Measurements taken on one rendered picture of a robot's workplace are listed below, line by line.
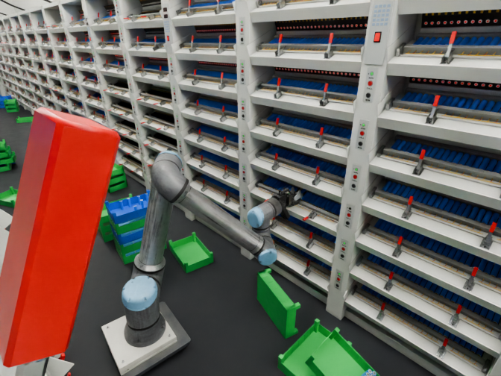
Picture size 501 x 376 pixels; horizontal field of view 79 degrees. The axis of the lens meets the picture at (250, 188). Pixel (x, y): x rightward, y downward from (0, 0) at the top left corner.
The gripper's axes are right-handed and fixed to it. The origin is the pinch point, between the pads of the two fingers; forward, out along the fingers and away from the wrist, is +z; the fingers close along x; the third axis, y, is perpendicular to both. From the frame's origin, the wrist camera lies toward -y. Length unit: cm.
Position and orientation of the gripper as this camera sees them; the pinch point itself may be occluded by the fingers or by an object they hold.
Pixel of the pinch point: (300, 195)
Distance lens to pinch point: 170.2
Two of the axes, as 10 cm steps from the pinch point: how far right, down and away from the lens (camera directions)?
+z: 7.1, -3.5, 6.1
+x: -7.0, -3.1, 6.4
